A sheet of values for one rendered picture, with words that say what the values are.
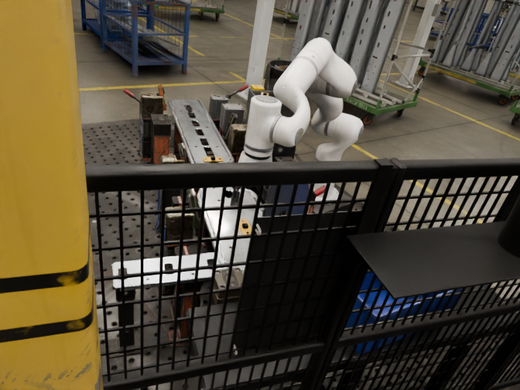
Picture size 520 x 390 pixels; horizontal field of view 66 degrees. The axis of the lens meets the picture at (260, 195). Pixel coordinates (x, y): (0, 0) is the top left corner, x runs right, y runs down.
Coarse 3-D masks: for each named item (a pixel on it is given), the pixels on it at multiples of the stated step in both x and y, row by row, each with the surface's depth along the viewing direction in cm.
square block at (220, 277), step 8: (216, 272) 104; (224, 272) 104; (232, 272) 105; (240, 272) 105; (216, 280) 102; (224, 280) 102; (232, 280) 102; (240, 280) 103; (216, 288) 101; (224, 288) 100; (216, 296) 101; (232, 296) 101; (216, 304) 102
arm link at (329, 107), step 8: (320, 80) 141; (312, 88) 145; (320, 88) 143; (312, 96) 152; (320, 96) 153; (328, 96) 154; (320, 104) 155; (328, 104) 155; (336, 104) 156; (320, 112) 164; (328, 112) 159; (336, 112) 160; (312, 120) 181; (320, 120) 170; (328, 120) 167; (320, 128) 179
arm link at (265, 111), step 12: (264, 96) 110; (252, 108) 108; (264, 108) 106; (276, 108) 107; (252, 120) 109; (264, 120) 108; (276, 120) 108; (252, 132) 110; (264, 132) 109; (252, 144) 112; (264, 144) 112
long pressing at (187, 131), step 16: (176, 112) 205; (192, 112) 208; (192, 128) 191; (208, 128) 194; (192, 144) 177; (208, 144) 180; (224, 144) 181; (192, 160) 165; (224, 160) 169; (208, 192) 146; (240, 192) 150; (208, 224) 131; (224, 224) 131; (224, 240) 125; (240, 240) 126; (224, 256) 118; (240, 256) 119
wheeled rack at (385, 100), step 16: (288, 0) 564; (400, 32) 457; (352, 96) 532; (368, 96) 543; (384, 96) 554; (400, 96) 568; (416, 96) 556; (368, 112) 518; (384, 112) 514; (400, 112) 569
